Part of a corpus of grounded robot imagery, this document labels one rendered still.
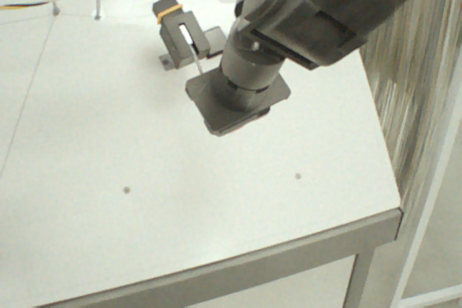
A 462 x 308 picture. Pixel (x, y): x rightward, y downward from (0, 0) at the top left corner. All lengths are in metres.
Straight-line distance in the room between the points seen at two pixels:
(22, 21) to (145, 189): 0.29
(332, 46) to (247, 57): 0.08
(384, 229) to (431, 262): 1.18
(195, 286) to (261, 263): 0.10
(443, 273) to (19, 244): 1.58
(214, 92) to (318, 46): 0.17
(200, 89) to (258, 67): 0.11
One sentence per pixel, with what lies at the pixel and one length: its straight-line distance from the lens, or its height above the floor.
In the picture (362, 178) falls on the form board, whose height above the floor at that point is 0.91.
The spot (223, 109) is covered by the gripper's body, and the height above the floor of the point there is 1.10.
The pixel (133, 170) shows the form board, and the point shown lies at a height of 0.97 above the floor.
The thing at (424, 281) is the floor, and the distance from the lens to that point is 1.88.
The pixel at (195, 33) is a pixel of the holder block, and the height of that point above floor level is 1.14.
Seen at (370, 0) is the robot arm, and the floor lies 1.26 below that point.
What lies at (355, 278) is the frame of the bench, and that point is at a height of 0.68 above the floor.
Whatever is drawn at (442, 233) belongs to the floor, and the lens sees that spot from 2.08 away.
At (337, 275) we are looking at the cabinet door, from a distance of 0.88.
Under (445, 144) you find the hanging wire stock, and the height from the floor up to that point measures 0.75.
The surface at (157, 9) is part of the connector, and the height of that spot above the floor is 1.16.
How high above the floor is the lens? 1.37
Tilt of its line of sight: 34 degrees down
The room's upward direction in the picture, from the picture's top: straight up
